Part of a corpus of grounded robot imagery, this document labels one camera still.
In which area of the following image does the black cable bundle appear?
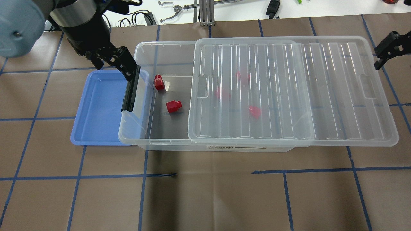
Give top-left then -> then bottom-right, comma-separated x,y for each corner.
106,0 -> 158,28

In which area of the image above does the clear plastic box lid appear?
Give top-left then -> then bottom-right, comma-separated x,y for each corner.
188,36 -> 399,148

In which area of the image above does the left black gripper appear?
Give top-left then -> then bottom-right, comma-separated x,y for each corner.
60,15 -> 137,82

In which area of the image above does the clear plastic storage box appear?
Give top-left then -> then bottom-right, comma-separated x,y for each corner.
118,37 -> 315,152

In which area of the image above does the red block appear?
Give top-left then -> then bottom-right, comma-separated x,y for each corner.
214,87 -> 231,101
166,100 -> 182,114
235,71 -> 251,85
154,75 -> 165,91
249,105 -> 262,119

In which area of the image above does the blue plastic tray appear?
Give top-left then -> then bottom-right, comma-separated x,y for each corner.
70,70 -> 127,146

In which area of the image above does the aluminium frame post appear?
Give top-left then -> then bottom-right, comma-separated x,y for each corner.
199,0 -> 215,26

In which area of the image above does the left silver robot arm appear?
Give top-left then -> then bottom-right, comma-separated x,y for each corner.
0,0 -> 140,81

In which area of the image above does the metal reacher grabber tool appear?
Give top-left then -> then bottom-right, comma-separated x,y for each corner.
158,0 -> 238,22

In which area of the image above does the black box latch handle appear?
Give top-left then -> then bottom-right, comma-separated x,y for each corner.
121,65 -> 141,112

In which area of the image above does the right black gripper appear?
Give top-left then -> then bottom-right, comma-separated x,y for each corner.
374,31 -> 411,70

